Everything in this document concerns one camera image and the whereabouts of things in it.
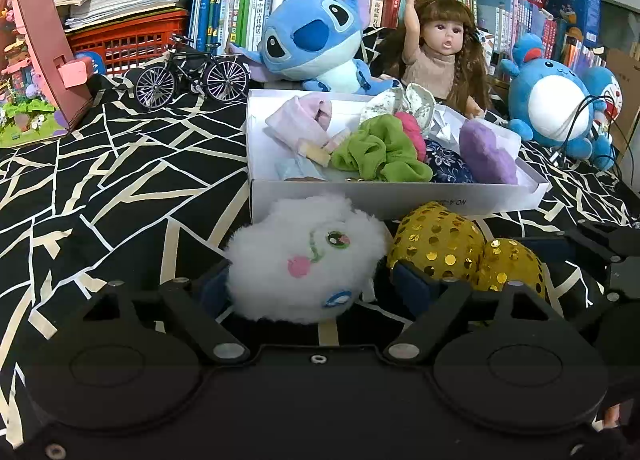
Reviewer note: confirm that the black miniature bicycle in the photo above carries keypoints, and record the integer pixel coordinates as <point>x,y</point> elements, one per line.
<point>227,80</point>

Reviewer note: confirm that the beige sponge block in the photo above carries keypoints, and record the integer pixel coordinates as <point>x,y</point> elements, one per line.
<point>315,153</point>

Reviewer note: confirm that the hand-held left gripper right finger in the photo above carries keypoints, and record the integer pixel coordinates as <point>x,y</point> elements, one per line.
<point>412,285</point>

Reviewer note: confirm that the blue round container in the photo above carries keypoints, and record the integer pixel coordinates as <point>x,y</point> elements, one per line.
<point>90,63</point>

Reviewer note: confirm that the white floral cloth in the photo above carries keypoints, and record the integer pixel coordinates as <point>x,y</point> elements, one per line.
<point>415,100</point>

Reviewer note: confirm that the round blue mouse plush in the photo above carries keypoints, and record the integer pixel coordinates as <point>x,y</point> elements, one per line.
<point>550,100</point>

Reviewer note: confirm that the pink triangular dollhouse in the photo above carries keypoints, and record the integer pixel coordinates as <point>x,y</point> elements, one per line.
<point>45,50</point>

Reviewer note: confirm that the red plastic basket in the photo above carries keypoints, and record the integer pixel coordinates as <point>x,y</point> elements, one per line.
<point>125,40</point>

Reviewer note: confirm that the pale pink cloth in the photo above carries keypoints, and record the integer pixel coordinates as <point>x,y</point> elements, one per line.
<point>295,120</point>

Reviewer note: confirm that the navy floral pouch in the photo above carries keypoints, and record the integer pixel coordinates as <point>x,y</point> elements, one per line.
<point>447,163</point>

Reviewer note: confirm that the blue face mask pack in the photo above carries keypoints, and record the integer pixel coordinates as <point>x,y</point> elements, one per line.
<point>300,169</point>

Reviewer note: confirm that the blue alien plush toy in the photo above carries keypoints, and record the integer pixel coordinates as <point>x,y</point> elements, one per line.
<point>310,40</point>

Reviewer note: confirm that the green scrunchie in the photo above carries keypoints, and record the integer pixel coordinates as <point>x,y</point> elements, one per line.
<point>375,150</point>

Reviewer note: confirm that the pink and white packet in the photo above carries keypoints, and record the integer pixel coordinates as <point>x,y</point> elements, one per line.
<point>337,139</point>

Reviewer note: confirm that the black white lined blanket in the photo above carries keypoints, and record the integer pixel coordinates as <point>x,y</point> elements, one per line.
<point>125,190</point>

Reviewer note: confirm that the brown haired doll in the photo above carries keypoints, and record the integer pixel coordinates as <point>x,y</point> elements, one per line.
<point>435,65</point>

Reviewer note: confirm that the white cardboard box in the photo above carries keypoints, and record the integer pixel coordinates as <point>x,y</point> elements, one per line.
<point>350,200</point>

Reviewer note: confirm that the purple fluffy pad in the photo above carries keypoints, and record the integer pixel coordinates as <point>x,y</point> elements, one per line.
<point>487,150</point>

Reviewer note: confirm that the blue cat plush toy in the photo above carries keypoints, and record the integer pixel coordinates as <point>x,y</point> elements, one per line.
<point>605,85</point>

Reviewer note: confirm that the white fluffy plush face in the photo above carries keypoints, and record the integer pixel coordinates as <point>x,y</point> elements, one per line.
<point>300,250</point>

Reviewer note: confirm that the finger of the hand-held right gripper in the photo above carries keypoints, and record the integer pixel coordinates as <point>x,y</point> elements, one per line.
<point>600,240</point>

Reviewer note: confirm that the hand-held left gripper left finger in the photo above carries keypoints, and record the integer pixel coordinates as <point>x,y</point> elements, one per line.
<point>215,287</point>

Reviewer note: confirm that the pink round cushion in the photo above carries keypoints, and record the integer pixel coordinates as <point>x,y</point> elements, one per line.
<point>412,133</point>

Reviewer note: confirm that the blue cardboard box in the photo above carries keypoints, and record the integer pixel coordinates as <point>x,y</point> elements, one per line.
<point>575,5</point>

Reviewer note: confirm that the white crinkled cloth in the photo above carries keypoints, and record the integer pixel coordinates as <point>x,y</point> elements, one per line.
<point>445,128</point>

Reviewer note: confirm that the brown cardboard box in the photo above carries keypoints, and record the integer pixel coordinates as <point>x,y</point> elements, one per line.
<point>625,105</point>

